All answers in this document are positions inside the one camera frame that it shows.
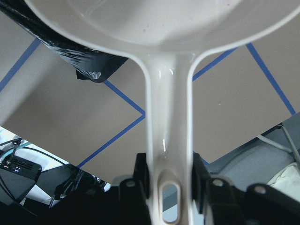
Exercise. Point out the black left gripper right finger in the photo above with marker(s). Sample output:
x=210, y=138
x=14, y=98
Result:
x=221, y=203

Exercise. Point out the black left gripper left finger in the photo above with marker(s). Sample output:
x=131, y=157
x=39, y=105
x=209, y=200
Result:
x=124, y=204

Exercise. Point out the beige plastic dustpan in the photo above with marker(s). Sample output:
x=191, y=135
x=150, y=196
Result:
x=167, y=39

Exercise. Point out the bin with black bag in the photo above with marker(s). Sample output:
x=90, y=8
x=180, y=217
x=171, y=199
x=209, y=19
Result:
x=89, y=64

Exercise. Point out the white crumpled cloth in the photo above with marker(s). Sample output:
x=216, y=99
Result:
x=287, y=181

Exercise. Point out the black laptop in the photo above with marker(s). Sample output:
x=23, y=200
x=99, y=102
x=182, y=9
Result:
x=17, y=177

